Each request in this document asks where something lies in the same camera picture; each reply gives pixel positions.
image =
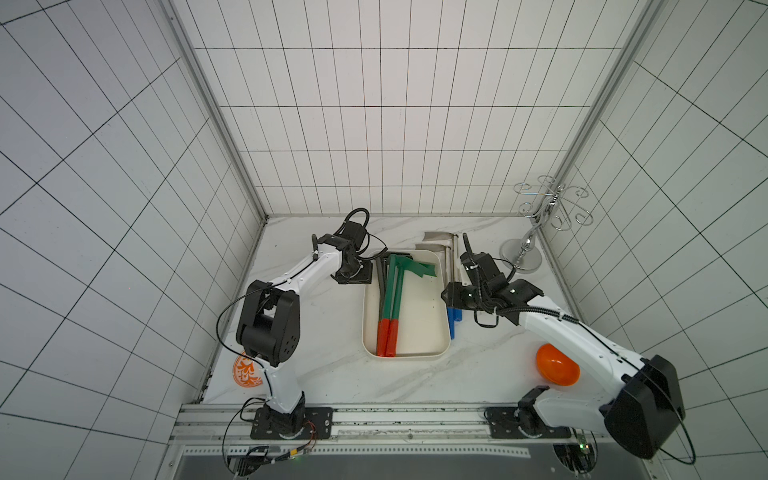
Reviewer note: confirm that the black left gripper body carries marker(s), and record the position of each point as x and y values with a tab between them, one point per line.
355	273

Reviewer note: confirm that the cream plastic storage box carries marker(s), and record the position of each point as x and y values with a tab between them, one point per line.
423	324

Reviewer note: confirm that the grey speckled hoe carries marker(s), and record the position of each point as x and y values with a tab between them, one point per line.
381	265

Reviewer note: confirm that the orange plastic bowl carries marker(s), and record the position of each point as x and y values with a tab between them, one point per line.
555	367

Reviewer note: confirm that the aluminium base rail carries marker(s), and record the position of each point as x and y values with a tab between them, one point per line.
374	429

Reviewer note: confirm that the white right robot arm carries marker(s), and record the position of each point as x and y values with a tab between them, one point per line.
637	400

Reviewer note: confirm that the orange patterned white bowl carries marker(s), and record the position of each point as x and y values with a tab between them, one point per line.
246	373

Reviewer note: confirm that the chrome hoe blue handle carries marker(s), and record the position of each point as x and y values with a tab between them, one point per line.
443	246
452	240

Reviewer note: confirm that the chrome cup rack stand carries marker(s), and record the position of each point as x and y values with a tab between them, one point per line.
547	202

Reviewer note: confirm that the green hoe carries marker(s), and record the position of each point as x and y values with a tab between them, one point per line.
419	269
387	329

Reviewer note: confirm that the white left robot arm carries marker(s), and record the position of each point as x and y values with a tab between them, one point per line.
263	324

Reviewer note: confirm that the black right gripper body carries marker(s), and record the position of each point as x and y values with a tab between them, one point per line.
455	295

